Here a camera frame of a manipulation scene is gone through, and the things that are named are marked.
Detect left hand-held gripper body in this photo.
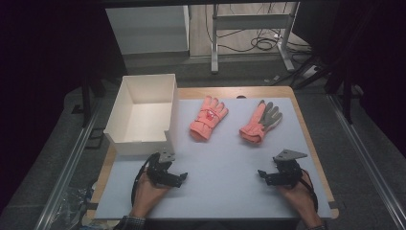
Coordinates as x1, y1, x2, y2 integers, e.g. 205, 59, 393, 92
146, 149, 180, 189

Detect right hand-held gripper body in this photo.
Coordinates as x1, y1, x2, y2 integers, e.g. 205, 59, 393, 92
266, 149, 308, 188

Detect pink glove with grey palm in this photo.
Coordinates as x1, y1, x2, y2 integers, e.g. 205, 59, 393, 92
238, 99, 283, 145

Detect white box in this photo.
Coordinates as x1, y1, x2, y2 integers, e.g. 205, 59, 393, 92
103, 73, 179, 156

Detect pink glove with red print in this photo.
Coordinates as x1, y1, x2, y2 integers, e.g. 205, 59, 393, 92
189, 95, 230, 142

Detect person's left hand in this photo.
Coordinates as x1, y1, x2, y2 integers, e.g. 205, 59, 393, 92
128, 172, 172, 219

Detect person's right hand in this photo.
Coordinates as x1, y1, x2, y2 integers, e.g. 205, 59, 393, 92
277, 171, 324, 228

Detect light blue table mat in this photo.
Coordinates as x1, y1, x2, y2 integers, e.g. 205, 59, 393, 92
95, 97, 333, 220

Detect clear plastic bag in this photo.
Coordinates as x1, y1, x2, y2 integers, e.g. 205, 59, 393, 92
56, 186, 98, 230

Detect black metal stand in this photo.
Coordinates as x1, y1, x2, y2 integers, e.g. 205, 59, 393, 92
71, 71, 108, 128
325, 56, 365, 125

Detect white power strip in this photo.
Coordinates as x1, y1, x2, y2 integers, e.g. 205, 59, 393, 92
302, 64, 318, 80

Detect white cabinet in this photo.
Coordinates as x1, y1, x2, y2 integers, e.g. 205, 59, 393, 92
105, 4, 191, 56

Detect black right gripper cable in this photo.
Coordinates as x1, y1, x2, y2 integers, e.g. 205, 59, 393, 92
299, 171, 320, 213

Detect aluminium rail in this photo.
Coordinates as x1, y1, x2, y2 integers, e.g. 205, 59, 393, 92
33, 97, 104, 230
327, 93, 406, 230

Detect black floor cables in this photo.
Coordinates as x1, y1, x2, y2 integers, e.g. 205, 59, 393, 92
204, 2, 313, 55

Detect white metal desk frame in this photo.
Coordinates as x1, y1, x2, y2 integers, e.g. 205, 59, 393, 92
210, 1, 302, 75

